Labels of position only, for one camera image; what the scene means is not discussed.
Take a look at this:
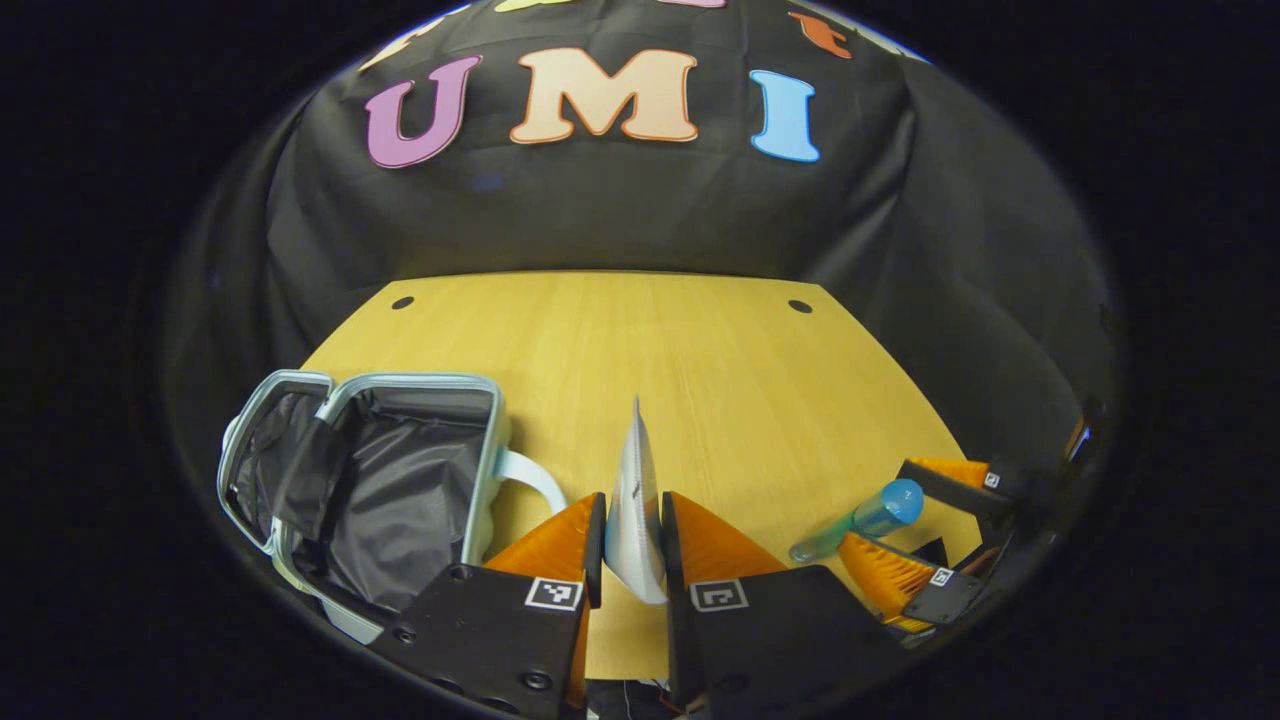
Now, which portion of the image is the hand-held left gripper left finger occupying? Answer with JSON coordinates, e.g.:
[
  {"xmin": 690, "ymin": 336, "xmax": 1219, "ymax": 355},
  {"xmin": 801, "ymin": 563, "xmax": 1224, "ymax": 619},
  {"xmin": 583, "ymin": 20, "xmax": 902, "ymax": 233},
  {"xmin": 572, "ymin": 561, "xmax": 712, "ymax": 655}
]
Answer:
[{"xmin": 368, "ymin": 490, "xmax": 608, "ymax": 720}]

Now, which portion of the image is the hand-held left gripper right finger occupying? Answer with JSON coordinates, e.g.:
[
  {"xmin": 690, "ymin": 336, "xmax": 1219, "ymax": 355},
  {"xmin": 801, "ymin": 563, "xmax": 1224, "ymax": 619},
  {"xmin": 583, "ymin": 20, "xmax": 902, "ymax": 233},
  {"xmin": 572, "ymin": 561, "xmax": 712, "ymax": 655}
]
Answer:
[{"xmin": 660, "ymin": 490, "xmax": 901, "ymax": 716}]

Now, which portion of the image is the blue capped clear bottle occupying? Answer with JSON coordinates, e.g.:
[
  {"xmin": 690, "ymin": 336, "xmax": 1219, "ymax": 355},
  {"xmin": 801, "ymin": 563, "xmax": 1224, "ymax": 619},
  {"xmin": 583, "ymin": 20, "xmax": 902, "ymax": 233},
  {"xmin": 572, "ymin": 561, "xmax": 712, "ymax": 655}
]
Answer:
[{"xmin": 788, "ymin": 478, "xmax": 926, "ymax": 564}]

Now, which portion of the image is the light blue suitcase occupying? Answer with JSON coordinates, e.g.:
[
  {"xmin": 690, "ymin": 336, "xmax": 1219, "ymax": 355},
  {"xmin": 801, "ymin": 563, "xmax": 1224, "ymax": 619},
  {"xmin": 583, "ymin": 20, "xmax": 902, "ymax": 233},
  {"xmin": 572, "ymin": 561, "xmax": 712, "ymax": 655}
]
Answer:
[{"xmin": 216, "ymin": 370, "xmax": 569, "ymax": 646}]

